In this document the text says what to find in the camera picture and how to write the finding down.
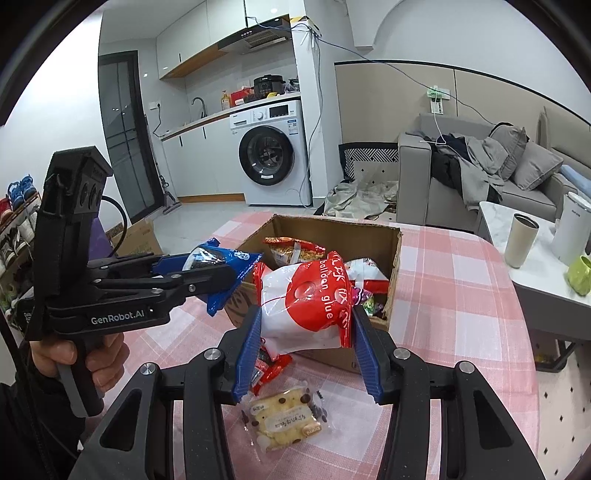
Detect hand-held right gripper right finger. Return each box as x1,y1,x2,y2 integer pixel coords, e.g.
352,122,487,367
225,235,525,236
353,307,548,480

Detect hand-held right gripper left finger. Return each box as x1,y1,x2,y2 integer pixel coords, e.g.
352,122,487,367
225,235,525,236
69,305,264,480

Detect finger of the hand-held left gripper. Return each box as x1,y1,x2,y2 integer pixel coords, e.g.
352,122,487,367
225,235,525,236
92,264,243,301
88,251,206,278

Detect blue snack packet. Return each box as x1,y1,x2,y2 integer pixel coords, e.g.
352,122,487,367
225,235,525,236
182,237,264,317

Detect red and white snack packet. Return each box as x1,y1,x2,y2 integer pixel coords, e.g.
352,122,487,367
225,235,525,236
254,251,365,354

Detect brown cardboard box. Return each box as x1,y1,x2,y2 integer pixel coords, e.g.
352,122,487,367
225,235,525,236
224,213,402,372

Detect yellow striped snack packet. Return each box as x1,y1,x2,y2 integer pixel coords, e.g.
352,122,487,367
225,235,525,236
263,236,333,268

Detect person's left forearm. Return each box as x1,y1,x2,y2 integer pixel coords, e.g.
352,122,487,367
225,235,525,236
0,364,93,480

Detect person's left hand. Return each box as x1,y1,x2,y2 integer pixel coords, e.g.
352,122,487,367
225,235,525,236
30,332,131,407

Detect small red snack packet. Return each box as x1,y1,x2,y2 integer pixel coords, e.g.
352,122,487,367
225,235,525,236
252,339,294,398

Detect cardboard box on floor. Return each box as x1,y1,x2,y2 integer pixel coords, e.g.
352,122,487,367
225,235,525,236
106,218,163,257

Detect upright vacuum cleaner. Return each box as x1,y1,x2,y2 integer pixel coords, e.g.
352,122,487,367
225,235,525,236
157,173,181,215

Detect clear cookie packet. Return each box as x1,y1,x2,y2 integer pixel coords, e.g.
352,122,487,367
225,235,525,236
240,381,331,453

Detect pink plaid tablecloth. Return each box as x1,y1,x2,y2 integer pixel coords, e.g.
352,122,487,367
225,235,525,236
81,211,541,480

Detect white kitchen counter cabinet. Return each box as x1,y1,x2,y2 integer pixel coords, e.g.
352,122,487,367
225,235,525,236
161,108,245,201

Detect black glass door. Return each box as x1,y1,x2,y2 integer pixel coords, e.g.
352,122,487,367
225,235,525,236
98,50,158,222

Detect white washing machine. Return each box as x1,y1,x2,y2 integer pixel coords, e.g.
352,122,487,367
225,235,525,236
229,99,312,207

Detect grey cloth on floor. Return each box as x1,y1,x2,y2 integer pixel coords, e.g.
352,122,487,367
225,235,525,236
323,178,400,220

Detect grey sofa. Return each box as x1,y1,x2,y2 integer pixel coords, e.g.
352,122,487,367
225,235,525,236
398,107,591,232

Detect marble side table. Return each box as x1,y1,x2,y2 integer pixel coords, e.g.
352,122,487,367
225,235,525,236
475,200,591,370

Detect beige tumbler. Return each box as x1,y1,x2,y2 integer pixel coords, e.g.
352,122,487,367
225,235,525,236
504,213,540,269

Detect black pressure cooker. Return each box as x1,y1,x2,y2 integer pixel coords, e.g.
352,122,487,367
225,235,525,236
253,75,287,99

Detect dark clothing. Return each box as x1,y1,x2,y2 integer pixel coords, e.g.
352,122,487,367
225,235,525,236
431,138,467,190

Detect grey jacket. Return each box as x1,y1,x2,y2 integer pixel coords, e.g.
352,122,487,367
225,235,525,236
455,134,511,210

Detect green mug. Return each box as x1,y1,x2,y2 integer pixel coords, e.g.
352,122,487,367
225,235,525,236
567,255,591,297

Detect range hood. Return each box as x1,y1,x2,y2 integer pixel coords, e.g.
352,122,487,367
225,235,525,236
217,14,294,55

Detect white electric kettle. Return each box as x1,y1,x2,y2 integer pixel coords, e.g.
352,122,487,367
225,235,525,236
551,191,591,267

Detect dark grey cushion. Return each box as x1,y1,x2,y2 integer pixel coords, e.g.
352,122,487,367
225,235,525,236
489,124,529,181

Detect light grey cushion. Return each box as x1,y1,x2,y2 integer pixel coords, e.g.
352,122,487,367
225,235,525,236
512,141,565,191

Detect blue blanket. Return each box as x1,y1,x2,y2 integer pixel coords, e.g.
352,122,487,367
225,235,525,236
558,165,591,195

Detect white wall cabinets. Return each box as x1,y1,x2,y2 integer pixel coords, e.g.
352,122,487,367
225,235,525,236
156,0,245,80

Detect wall power strip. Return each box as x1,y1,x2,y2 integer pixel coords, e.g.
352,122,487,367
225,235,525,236
426,85,451,114

